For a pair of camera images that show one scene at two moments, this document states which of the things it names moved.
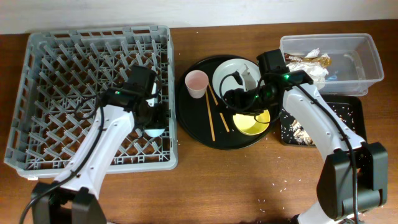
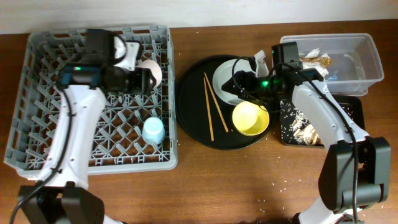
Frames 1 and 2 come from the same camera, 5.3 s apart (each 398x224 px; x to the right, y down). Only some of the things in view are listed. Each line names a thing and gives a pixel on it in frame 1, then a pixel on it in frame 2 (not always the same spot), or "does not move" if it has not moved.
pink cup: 196,83 → 154,69
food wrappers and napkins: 317,73 does not move
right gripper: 232,94 → 241,76
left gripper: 160,119 → 143,76
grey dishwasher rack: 58,68 does not move
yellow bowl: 250,125 does not move
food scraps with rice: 293,133 does not move
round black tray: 203,116 does not move
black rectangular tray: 350,109 does not move
